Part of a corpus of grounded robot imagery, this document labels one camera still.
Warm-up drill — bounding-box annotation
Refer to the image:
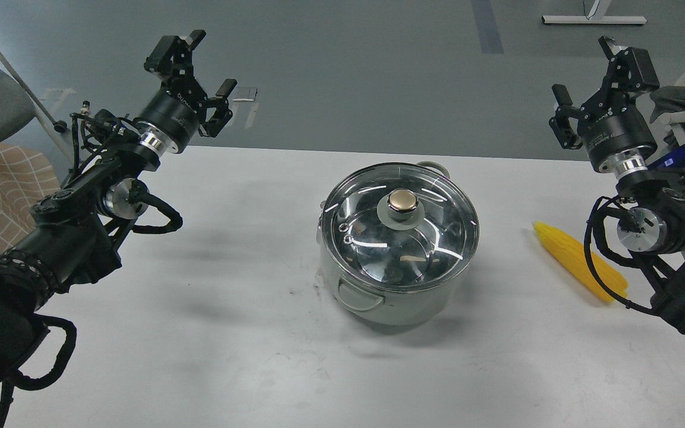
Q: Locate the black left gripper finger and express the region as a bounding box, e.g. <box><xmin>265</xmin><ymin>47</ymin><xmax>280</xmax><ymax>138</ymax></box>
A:
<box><xmin>202</xmin><ymin>78</ymin><xmax>238</xmax><ymax>138</ymax></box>
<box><xmin>144</xmin><ymin>30</ymin><xmax>207</xmax><ymax>75</ymax></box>

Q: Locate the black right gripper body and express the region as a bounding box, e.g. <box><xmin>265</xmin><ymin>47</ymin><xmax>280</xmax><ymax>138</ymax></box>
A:
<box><xmin>577</xmin><ymin>75</ymin><xmax>657</xmax><ymax>173</ymax></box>

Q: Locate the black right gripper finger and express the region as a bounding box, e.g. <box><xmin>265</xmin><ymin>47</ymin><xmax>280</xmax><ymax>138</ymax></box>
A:
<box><xmin>549</xmin><ymin>84</ymin><xmax>583</xmax><ymax>150</ymax></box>
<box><xmin>598</xmin><ymin>36</ymin><xmax>660</xmax><ymax>92</ymax></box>

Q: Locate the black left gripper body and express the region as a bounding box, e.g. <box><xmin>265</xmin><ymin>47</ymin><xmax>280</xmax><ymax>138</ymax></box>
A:
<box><xmin>134</xmin><ymin>70</ymin><xmax>215</xmax><ymax>154</ymax></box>

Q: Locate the yellow corn cob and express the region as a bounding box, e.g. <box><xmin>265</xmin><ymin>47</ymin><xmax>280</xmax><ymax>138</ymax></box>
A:
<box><xmin>532</xmin><ymin>221</ymin><xmax>629</xmax><ymax>303</ymax></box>

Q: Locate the glass pot lid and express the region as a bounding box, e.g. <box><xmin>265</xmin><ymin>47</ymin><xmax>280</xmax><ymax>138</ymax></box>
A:
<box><xmin>318</xmin><ymin>162</ymin><xmax>479</xmax><ymax>292</ymax></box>

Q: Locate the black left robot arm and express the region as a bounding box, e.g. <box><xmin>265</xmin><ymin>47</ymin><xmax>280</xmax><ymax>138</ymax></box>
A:
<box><xmin>0</xmin><ymin>29</ymin><xmax>237</xmax><ymax>427</ymax></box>

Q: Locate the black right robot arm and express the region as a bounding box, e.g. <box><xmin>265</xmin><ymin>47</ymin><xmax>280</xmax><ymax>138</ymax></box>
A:
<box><xmin>549</xmin><ymin>36</ymin><xmax>685</xmax><ymax>334</ymax></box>

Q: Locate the stainless steel pot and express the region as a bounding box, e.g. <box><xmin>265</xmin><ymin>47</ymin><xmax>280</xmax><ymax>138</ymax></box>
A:
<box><xmin>317</xmin><ymin>159</ymin><xmax>480</xmax><ymax>326</ymax></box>

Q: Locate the white desk leg base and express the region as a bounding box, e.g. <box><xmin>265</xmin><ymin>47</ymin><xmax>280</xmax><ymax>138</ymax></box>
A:
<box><xmin>541</xmin><ymin>1</ymin><xmax>648</xmax><ymax>26</ymax></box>

